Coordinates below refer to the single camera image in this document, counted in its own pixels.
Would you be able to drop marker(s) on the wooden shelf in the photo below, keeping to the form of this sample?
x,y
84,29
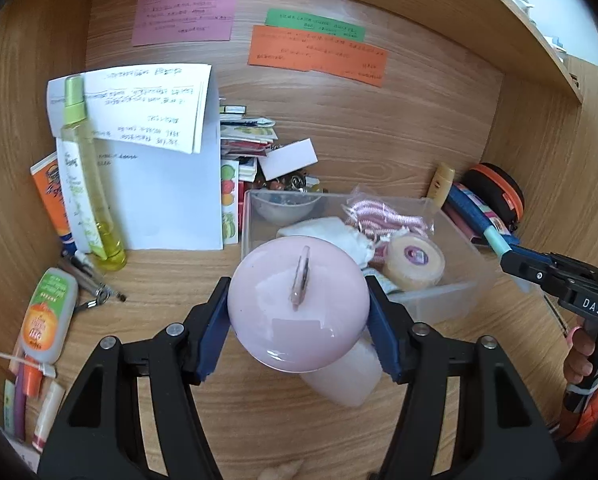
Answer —
x,y
479,15

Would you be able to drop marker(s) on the light blue tube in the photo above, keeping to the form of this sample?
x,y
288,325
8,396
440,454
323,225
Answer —
x,y
496,240

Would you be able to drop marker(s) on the pile of metal trinkets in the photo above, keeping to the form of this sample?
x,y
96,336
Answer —
x,y
291,182

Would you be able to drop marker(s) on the blue teal tube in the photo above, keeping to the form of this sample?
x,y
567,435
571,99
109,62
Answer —
x,y
474,210

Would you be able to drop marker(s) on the stack of books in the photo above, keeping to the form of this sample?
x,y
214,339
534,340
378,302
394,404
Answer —
x,y
244,135

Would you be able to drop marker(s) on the black orange zip case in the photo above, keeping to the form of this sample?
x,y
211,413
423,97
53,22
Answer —
x,y
499,190

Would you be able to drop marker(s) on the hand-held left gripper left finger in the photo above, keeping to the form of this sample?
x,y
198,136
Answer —
x,y
211,340

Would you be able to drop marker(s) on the orange paper note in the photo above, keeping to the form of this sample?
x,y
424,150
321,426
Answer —
x,y
319,55

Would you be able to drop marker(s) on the small white box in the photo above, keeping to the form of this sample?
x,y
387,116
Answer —
x,y
289,159

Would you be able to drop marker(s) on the purple pen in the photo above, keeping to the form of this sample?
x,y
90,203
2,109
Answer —
x,y
19,410

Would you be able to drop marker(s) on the person's right hand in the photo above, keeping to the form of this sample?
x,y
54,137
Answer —
x,y
581,360

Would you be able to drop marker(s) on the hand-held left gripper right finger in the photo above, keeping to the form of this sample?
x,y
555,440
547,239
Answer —
x,y
385,340

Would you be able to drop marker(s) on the yellow-green spray bottle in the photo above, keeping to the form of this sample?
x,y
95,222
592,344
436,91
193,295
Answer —
x,y
86,185

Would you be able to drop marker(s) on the beige tape roll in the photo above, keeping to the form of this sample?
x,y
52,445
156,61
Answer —
x,y
413,262

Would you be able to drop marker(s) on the white handwritten note paper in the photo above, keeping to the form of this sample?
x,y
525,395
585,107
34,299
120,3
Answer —
x,y
144,105

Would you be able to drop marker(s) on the yellow lip balm tube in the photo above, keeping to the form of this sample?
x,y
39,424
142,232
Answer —
x,y
440,182

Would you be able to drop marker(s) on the fruit print card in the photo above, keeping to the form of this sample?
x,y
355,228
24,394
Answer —
x,y
229,200

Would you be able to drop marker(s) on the wooden desktop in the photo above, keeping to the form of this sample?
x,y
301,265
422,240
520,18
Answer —
x,y
154,310

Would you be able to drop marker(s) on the white cloth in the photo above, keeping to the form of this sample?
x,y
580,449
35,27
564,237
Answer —
x,y
329,232

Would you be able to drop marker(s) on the green orange glue bottle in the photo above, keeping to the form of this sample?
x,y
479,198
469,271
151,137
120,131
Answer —
x,y
46,315

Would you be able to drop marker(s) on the clear plastic storage box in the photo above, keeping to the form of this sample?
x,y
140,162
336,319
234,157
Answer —
x,y
459,290

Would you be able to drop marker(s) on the pink lidded jar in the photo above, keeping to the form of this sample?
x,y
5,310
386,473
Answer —
x,y
299,300

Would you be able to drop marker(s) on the pink sticky note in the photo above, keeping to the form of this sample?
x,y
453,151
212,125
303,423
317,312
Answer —
x,y
184,15

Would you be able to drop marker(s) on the white paper sheets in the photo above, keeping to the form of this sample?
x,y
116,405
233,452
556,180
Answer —
x,y
169,200

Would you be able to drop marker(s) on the green paper note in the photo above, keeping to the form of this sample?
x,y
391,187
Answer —
x,y
314,26

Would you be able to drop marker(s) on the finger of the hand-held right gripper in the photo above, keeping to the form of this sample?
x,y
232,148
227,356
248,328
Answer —
x,y
536,255
521,267

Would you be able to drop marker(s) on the white red lip balm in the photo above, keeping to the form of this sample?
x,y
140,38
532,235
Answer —
x,y
49,415

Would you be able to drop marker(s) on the orange tube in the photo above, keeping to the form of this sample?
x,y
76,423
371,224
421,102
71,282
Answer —
x,y
49,195

